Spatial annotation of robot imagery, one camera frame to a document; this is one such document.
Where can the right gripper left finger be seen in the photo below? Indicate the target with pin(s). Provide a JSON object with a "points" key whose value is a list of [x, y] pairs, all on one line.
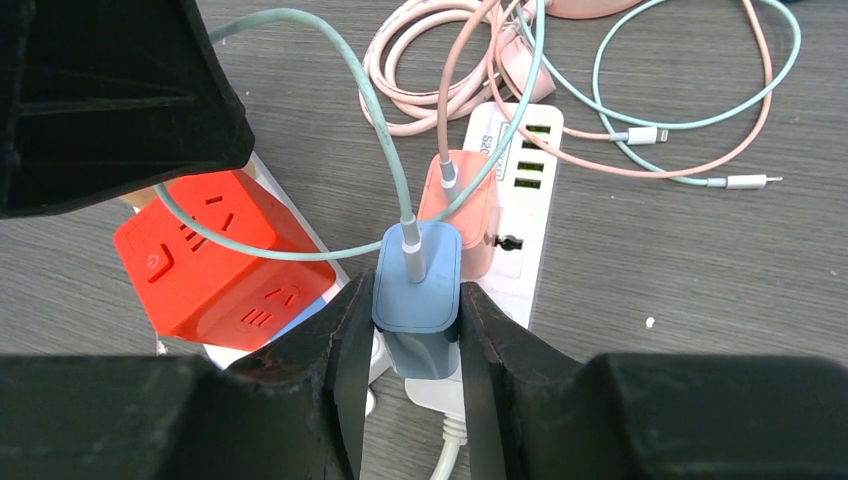
{"points": [[293, 409]]}

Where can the red cube socket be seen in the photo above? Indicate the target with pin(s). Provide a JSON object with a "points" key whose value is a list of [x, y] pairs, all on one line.
{"points": [[218, 258]]}

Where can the light blue charger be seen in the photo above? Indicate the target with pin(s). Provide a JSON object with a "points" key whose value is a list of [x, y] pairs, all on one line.
{"points": [[415, 300]]}

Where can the small white power strip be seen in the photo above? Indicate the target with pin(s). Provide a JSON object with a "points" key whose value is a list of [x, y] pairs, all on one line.
{"points": [[526, 179]]}

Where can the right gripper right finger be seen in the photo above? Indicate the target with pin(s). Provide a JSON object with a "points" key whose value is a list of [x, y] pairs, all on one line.
{"points": [[533, 412]]}

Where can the pink small charger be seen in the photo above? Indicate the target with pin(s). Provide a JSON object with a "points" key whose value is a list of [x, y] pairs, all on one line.
{"points": [[477, 219]]}

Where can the round pink socket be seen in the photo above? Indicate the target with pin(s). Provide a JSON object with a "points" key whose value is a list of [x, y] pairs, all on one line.
{"points": [[587, 9]]}

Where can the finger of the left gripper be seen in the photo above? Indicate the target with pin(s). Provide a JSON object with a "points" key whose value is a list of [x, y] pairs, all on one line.
{"points": [[103, 98]]}

